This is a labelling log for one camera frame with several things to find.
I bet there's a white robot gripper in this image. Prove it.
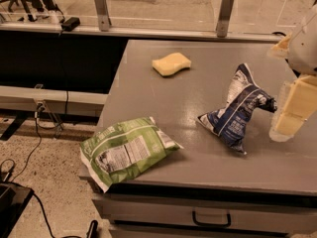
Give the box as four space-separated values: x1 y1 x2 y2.
267 5 317 142

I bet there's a blue chip bag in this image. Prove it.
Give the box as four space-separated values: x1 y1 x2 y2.
197 63 277 155

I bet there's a green jalapeno chip bag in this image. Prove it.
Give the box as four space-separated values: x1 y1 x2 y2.
80 117 181 192

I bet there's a yellow sponge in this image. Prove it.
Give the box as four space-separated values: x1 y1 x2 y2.
152 53 191 76

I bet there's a black power adapter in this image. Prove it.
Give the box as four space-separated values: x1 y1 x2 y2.
61 17 80 32

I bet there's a black box on floor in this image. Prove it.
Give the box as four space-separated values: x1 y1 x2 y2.
0 182 34 238

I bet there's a right metal barrier post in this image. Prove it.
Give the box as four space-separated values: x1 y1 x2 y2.
216 0 235 38

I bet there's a metal barrier post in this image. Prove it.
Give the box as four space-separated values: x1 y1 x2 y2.
94 0 111 31
216 0 235 38

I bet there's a black drawer handle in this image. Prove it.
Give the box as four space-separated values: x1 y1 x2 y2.
191 210 232 228

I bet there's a left metal barrier post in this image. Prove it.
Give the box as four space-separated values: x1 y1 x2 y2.
94 0 111 31

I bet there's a grey bench rail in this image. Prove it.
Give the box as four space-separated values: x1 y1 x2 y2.
0 85 108 117

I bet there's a black floor cable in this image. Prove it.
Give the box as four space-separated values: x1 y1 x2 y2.
0 104 83 238

